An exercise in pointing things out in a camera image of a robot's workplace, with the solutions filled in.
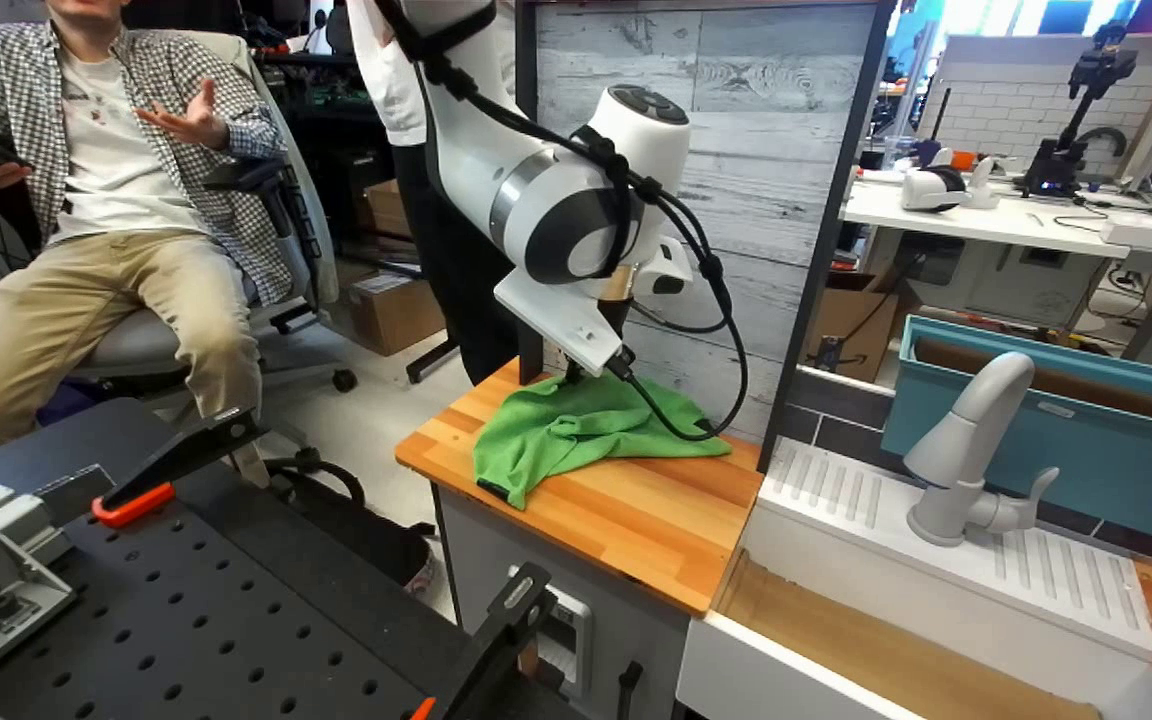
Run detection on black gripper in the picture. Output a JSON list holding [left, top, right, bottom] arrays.
[[511, 322, 580, 389]]

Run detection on green cloth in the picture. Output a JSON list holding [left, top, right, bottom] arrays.
[[470, 373, 737, 511]]

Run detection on seated person left hand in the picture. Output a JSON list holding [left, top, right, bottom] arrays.
[[133, 77, 230, 153]]

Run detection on brown cardboard box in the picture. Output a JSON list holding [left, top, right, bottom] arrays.
[[356, 174, 415, 249], [800, 276, 919, 383], [341, 264, 453, 358]]

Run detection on wooden top grey cabinet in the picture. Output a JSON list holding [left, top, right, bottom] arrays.
[[393, 358, 768, 720]]

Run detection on black bag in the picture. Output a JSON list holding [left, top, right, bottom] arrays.
[[266, 455, 439, 590]]

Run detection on grey wood print back panel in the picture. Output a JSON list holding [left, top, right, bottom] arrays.
[[532, 2, 880, 445]]

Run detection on black office chair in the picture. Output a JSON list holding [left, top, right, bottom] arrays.
[[67, 32, 368, 404]]

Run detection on white dome object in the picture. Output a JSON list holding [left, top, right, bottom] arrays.
[[897, 164, 967, 216]]

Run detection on grey faucet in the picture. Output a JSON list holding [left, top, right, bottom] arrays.
[[900, 349, 1064, 553]]

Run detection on white sink basin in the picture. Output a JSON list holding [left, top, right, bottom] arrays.
[[673, 437, 1152, 720]]

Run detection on white desk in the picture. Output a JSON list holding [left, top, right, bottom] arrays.
[[837, 164, 1152, 374]]

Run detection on seated person checked shirt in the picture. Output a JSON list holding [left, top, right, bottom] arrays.
[[0, 0, 292, 462]]

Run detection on black articulated stand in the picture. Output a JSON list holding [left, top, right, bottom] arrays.
[[1014, 16, 1138, 203]]

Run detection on teal storage bin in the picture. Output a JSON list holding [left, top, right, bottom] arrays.
[[874, 310, 1152, 545]]

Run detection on light grey wrist camera block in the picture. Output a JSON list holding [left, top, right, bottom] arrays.
[[487, 264, 634, 383]]

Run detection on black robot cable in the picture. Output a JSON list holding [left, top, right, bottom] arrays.
[[373, 0, 751, 445]]

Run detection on white cabinet handle plate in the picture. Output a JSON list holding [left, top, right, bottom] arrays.
[[506, 564, 594, 691]]

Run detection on black clamp orange handle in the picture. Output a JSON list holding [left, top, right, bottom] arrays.
[[88, 404, 266, 537], [406, 556, 558, 720]]

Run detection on black metal frame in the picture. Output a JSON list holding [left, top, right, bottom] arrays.
[[511, 0, 900, 471]]

